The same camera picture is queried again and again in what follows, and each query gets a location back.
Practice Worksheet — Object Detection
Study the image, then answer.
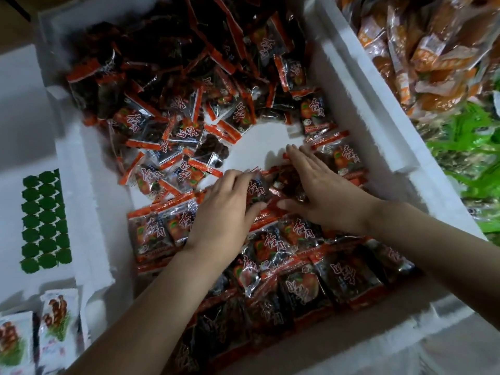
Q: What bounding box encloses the pile of dark red packets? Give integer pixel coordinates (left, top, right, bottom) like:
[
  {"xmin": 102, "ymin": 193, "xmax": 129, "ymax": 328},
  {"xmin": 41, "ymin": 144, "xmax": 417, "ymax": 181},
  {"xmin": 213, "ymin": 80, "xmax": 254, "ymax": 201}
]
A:
[{"xmin": 64, "ymin": 0, "xmax": 419, "ymax": 375}]

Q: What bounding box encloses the person's right hand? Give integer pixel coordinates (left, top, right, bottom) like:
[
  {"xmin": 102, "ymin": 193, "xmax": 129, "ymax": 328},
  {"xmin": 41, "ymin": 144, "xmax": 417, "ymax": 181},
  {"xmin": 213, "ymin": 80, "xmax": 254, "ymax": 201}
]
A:
[{"xmin": 276, "ymin": 144, "xmax": 385, "ymax": 236}]

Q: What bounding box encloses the pile of green packets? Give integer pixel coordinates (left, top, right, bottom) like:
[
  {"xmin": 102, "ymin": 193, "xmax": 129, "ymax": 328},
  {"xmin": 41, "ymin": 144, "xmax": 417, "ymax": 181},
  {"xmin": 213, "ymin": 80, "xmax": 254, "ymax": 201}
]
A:
[{"xmin": 426, "ymin": 101, "xmax": 500, "ymax": 245}]

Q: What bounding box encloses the green leaf-pattern sheet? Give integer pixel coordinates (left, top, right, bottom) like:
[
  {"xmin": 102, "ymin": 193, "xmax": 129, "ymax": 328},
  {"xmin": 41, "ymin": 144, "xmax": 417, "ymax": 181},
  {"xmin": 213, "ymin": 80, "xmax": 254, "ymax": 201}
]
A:
[{"xmin": 19, "ymin": 168, "xmax": 73, "ymax": 275}]

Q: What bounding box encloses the person's right forearm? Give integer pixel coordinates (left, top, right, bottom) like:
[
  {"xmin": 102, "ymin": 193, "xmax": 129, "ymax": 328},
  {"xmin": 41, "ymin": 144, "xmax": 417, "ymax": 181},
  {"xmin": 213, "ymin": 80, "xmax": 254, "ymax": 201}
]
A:
[{"xmin": 361, "ymin": 201, "xmax": 500, "ymax": 329}]

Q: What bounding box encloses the person's left forearm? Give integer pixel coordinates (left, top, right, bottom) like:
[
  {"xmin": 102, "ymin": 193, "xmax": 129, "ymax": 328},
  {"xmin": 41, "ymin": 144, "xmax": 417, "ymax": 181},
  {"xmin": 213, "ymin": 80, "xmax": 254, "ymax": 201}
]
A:
[{"xmin": 66, "ymin": 249, "xmax": 228, "ymax": 375}]

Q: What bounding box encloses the pile of brown packets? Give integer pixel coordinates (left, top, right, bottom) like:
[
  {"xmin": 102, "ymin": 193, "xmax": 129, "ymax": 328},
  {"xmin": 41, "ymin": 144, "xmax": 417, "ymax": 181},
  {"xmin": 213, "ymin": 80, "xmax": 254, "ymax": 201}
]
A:
[{"xmin": 336, "ymin": 0, "xmax": 500, "ymax": 122}]

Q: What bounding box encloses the pile of white printed packets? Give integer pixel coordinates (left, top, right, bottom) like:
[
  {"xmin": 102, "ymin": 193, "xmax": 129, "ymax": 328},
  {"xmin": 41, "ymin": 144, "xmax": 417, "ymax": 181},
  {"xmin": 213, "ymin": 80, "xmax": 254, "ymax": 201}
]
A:
[{"xmin": 0, "ymin": 287, "xmax": 85, "ymax": 375}]

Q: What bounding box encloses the person's left hand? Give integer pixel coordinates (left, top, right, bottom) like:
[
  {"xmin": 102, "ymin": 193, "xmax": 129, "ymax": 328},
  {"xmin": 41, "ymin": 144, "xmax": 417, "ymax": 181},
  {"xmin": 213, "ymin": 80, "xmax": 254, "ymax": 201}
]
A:
[{"xmin": 186, "ymin": 169, "xmax": 268, "ymax": 270}]

